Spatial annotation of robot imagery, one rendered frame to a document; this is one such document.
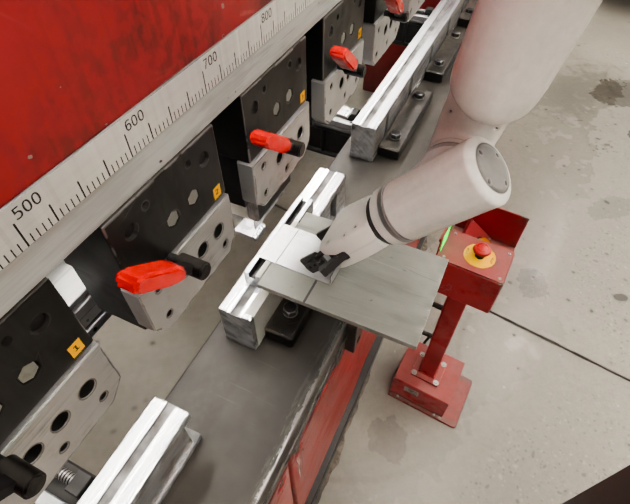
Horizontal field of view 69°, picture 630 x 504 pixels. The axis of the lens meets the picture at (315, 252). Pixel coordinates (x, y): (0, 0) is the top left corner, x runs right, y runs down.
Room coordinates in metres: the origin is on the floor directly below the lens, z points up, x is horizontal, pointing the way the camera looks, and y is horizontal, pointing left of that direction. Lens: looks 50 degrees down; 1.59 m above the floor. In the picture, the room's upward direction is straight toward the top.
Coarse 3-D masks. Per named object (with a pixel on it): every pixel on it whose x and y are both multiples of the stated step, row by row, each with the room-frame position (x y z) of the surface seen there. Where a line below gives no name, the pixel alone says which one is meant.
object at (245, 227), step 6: (234, 216) 0.58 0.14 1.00; (240, 216) 0.58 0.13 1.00; (234, 222) 0.57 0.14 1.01; (240, 222) 0.57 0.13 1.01; (246, 222) 0.57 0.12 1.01; (252, 222) 0.57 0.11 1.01; (240, 228) 0.55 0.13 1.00; (246, 228) 0.55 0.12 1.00; (252, 228) 0.55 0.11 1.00; (258, 228) 0.55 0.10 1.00; (264, 228) 0.56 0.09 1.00; (240, 234) 0.54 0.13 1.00; (246, 234) 0.54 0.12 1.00; (252, 234) 0.54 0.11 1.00; (258, 234) 0.54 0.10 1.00
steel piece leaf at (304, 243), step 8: (304, 232) 0.55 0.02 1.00; (296, 240) 0.53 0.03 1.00; (304, 240) 0.53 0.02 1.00; (312, 240) 0.53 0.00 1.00; (320, 240) 0.53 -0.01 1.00; (288, 248) 0.51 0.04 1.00; (296, 248) 0.51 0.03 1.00; (304, 248) 0.51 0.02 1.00; (312, 248) 0.51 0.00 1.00; (280, 256) 0.49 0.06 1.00; (288, 256) 0.49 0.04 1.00; (296, 256) 0.49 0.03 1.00; (328, 256) 0.49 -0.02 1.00; (280, 264) 0.47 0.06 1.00; (288, 264) 0.47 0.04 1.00; (296, 264) 0.47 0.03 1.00; (304, 272) 0.46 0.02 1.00; (336, 272) 0.45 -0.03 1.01; (320, 280) 0.44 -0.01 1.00; (328, 280) 0.44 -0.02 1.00
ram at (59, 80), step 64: (0, 0) 0.25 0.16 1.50; (64, 0) 0.28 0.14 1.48; (128, 0) 0.32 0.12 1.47; (192, 0) 0.38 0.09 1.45; (256, 0) 0.46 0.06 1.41; (320, 0) 0.59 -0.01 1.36; (0, 64) 0.23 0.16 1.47; (64, 64) 0.26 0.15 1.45; (128, 64) 0.31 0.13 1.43; (256, 64) 0.45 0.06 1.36; (0, 128) 0.21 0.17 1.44; (64, 128) 0.25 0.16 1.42; (192, 128) 0.35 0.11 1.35; (0, 192) 0.20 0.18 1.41; (128, 192) 0.27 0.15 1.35; (64, 256) 0.21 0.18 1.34
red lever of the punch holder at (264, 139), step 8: (256, 136) 0.39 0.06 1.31; (264, 136) 0.39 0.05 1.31; (272, 136) 0.39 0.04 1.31; (280, 136) 0.41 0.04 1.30; (256, 144) 0.39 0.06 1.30; (264, 144) 0.38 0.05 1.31; (272, 144) 0.39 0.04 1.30; (280, 144) 0.40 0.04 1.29; (288, 144) 0.42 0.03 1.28; (296, 144) 0.44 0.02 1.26; (304, 144) 0.45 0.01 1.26; (280, 152) 0.41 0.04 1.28; (288, 152) 0.44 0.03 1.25; (296, 152) 0.44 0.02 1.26
